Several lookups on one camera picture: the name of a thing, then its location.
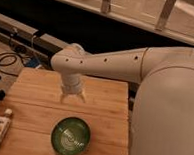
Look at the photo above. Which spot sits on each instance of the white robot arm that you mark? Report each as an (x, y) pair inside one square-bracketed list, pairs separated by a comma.
[(163, 113)]

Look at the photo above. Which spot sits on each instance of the blue object on floor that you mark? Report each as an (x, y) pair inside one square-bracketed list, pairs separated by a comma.
[(33, 62)]

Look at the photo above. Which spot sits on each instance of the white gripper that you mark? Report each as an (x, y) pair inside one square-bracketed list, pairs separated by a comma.
[(72, 84)]

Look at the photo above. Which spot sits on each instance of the green ceramic bowl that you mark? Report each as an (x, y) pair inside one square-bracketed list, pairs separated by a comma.
[(70, 136)]

